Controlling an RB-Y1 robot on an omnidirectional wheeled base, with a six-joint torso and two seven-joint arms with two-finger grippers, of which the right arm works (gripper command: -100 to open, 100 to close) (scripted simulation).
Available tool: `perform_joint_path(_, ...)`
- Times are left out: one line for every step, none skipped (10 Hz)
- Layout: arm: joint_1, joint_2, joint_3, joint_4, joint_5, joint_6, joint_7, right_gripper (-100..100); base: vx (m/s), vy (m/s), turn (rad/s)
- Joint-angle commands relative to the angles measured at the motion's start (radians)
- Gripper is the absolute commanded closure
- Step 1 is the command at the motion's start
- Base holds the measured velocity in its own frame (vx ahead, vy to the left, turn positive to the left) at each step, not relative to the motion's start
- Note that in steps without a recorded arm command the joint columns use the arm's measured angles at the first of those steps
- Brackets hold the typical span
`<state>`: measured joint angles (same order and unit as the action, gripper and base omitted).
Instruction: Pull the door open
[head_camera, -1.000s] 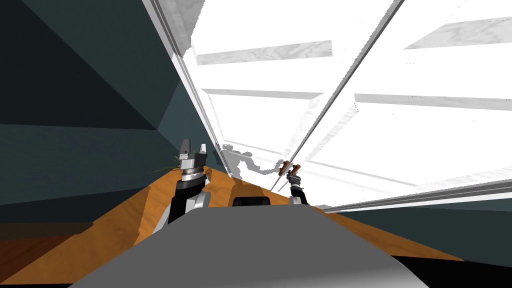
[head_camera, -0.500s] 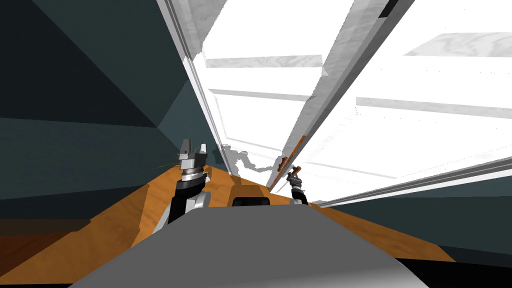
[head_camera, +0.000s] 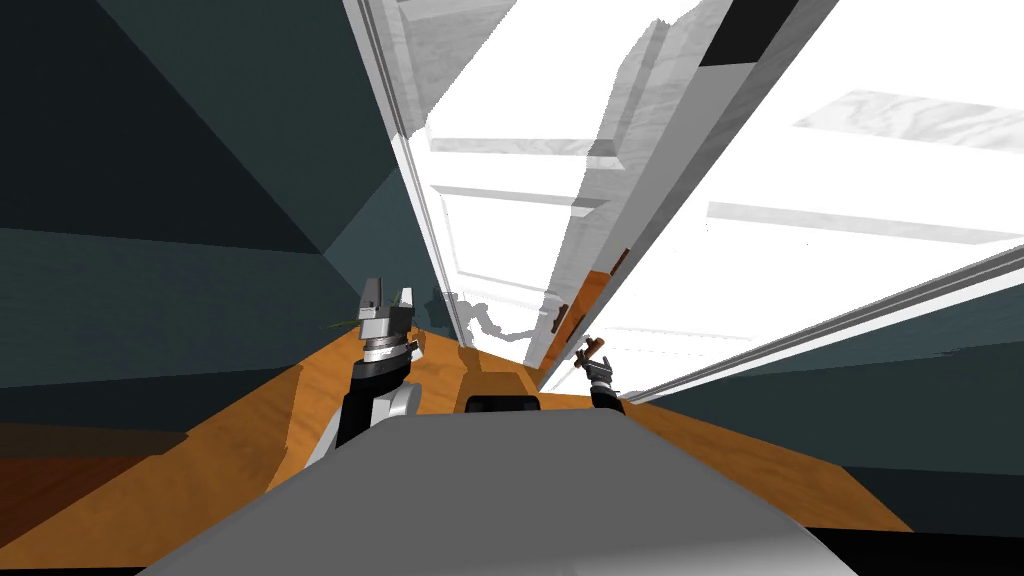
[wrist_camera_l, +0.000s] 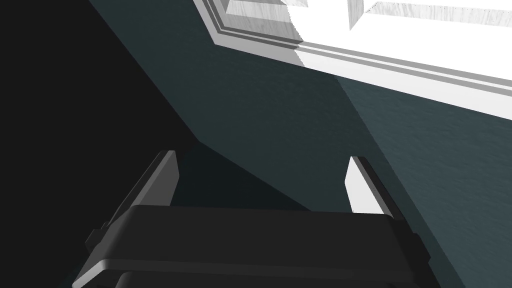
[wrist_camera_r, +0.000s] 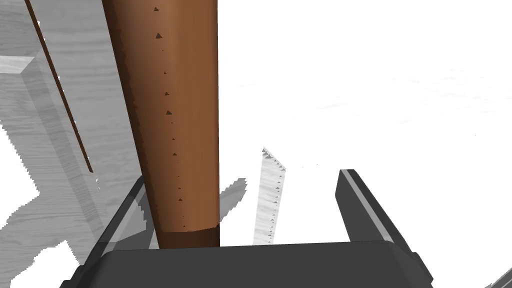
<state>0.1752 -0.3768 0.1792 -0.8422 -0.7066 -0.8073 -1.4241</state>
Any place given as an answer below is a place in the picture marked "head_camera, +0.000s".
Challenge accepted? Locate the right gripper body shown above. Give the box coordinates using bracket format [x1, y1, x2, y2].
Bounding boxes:
[581, 357, 617, 391]

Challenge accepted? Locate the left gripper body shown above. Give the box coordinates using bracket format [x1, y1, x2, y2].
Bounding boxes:
[356, 307, 415, 344]

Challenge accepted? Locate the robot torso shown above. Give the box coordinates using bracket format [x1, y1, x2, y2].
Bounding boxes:
[135, 394, 862, 576]

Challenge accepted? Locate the white door leaf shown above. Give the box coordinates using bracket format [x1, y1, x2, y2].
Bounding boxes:
[423, 0, 1024, 398]

